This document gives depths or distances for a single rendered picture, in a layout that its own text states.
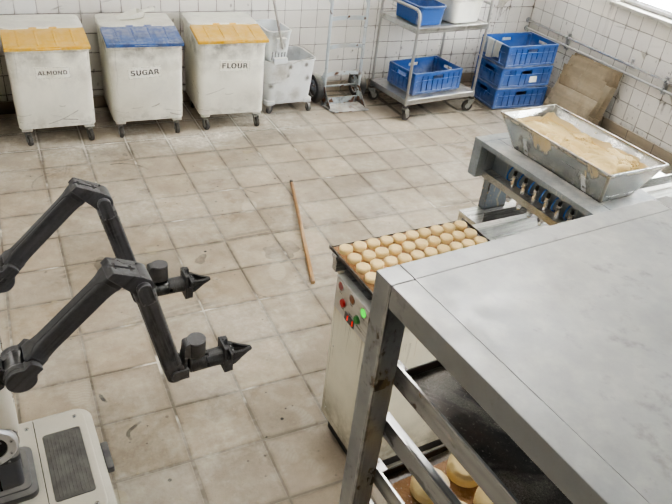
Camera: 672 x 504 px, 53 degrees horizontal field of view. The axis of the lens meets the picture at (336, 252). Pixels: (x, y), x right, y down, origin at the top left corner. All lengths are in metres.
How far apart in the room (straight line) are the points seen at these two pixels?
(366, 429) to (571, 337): 0.28
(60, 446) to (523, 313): 2.14
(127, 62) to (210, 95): 0.67
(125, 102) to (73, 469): 3.25
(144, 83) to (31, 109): 0.79
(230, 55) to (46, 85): 1.31
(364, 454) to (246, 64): 4.65
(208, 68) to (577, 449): 4.88
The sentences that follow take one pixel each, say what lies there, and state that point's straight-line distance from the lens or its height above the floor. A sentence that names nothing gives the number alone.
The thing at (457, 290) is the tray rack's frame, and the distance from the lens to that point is 0.70.
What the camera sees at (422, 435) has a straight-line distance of 2.82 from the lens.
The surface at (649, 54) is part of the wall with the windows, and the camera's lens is 6.46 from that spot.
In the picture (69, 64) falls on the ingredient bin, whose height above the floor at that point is 0.59.
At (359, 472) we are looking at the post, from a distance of 0.89.
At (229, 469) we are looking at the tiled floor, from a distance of 2.82.
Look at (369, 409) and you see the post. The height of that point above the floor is 1.64.
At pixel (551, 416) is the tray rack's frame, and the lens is 0.59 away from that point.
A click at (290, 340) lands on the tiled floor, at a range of 3.36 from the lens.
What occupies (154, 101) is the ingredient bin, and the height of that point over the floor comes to 0.28.
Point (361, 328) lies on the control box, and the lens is 2.31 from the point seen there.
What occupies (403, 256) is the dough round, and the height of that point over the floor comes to 0.92.
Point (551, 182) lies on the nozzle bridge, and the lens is 2.53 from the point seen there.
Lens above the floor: 2.22
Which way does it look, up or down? 33 degrees down
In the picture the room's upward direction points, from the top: 7 degrees clockwise
